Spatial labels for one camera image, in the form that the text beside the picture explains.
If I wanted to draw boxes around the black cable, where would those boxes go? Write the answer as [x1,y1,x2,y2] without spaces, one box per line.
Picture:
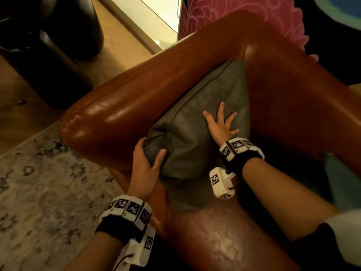
[114,254,133,271]

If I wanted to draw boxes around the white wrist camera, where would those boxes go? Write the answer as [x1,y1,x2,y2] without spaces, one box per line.
[112,225,156,271]
[209,167,237,200]

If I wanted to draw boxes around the person's left hand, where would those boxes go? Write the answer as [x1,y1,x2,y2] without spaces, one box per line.
[127,137,167,201]

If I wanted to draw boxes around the black marker wristband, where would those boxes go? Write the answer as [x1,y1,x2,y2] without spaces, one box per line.
[219,137,265,178]
[95,194,153,246]

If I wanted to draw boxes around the brown leather sofa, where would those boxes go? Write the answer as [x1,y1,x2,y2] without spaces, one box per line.
[59,9,361,271]

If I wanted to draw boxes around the person's light shirt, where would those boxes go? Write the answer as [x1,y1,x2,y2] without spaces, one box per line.
[323,209,361,267]

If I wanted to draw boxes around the patterned grey rug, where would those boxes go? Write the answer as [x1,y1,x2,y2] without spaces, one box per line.
[0,121,126,271]

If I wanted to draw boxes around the grey cushion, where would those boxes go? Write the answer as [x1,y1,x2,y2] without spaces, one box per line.
[142,59,252,215]

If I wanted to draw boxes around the person's right forearm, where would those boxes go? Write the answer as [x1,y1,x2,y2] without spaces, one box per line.
[242,158,340,242]

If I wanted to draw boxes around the teal cushion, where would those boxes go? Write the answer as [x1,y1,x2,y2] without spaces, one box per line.
[323,152,361,212]

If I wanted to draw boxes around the person's right hand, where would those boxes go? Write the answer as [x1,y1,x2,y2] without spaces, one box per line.
[202,101,240,147]

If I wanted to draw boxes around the black leather chair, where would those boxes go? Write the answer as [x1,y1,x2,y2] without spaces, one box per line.
[0,0,105,111]

